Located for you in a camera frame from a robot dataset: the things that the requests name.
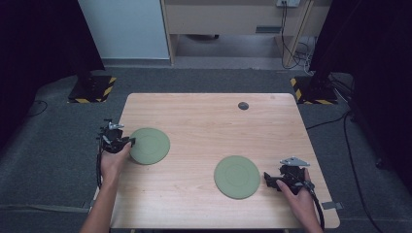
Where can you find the grey power socket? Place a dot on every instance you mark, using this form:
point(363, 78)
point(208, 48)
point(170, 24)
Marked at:
point(288, 2)

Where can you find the black curtain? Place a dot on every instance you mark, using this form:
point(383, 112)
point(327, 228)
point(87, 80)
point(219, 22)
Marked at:
point(372, 64)
point(39, 48)

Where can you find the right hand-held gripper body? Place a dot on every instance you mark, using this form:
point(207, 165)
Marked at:
point(293, 178)

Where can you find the grey tape piece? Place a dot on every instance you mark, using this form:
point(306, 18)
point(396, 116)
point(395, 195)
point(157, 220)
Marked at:
point(86, 204)
point(332, 205)

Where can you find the green round plate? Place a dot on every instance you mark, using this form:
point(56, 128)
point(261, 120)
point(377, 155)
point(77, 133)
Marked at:
point(236, 177)
point(150, 145)

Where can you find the person's right hand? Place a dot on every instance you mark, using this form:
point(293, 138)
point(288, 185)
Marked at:
point(302, 204)

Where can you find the grey round table grommet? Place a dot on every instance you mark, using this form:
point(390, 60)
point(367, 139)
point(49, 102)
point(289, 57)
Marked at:
point(243, 106)

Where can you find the person's left hand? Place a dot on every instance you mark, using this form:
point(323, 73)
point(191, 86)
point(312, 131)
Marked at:
point(111, 165)

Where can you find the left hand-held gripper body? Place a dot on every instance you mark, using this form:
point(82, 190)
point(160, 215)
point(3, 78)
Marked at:
point(111, 140)

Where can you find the black yellow-striped stand base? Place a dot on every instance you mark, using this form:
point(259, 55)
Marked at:
point(92, 90)
point(315, 93)

